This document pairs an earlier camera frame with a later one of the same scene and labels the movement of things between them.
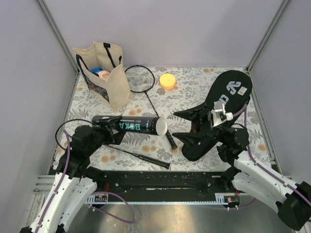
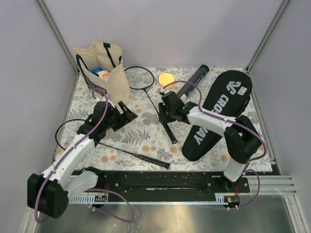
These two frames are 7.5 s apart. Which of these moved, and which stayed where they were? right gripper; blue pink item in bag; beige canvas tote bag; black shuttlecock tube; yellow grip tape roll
Moved: black shuttlecock tube; right gripper
Stayed: blue pink item in bag; yellow grip tape roll; beige canvas tote bag
